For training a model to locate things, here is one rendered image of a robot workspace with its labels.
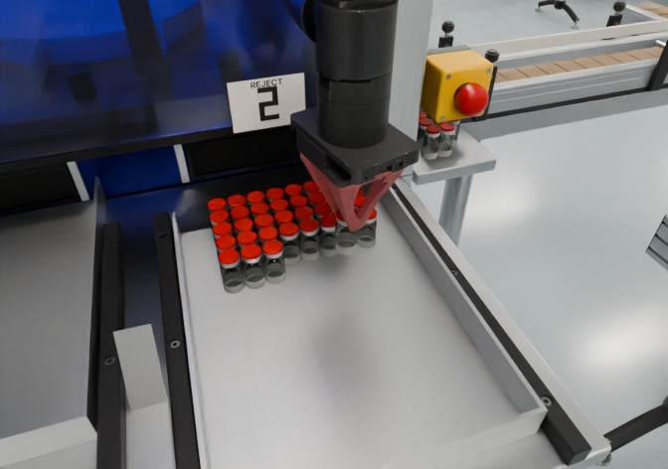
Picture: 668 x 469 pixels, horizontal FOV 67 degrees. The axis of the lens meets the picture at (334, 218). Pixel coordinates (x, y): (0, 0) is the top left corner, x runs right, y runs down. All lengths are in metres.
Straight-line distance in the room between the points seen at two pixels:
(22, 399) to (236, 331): 0.19
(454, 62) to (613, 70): 0.40
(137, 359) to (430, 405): 0.25
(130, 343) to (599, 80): 0.83
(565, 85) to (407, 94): 0.37
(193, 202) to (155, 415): 0.30
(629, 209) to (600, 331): 0.73
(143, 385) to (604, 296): 1.67
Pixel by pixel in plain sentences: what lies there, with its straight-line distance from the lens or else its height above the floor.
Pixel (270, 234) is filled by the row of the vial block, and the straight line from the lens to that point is 0.53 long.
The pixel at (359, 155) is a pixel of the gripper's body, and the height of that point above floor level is 1.07.
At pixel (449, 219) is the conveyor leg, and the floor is 0.64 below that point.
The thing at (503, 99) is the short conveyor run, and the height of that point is 0.91.
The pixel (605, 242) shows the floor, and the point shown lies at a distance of 2.16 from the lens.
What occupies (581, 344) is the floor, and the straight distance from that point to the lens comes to 1.76.
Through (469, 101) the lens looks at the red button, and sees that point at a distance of 0.64.
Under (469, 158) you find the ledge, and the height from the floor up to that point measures 0.88.
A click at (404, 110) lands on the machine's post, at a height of 0.98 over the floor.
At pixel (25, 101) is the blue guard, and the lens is 0.57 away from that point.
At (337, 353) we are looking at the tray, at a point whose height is 0.88.
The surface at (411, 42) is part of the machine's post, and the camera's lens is 0.61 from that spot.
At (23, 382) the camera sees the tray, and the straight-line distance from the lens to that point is 0.54.
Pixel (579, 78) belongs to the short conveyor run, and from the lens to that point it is 0.95.
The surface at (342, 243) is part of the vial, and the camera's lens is 0.48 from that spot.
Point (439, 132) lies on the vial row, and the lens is 0.73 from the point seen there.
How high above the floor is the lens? 1.27
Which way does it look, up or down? 39 degrees down
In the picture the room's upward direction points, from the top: straight up
